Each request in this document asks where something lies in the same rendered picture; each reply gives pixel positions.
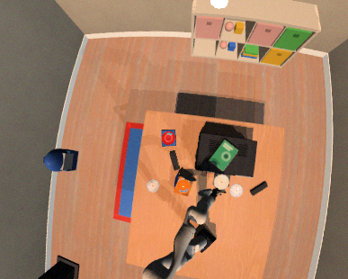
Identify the red cd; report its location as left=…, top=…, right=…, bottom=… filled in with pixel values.
left=162, top=131, right=175, bottom=145

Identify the black rectangular bar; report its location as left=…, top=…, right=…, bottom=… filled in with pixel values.
left=250, top=182, right=268, bottom=196
left=169, top=152, right=179, bottom=170

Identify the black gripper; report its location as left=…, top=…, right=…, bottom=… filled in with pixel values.
left=210, top=188, right=221, bottom=202

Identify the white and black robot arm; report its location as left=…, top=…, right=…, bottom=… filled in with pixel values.
left=142, top=189, right=214, bottom=279

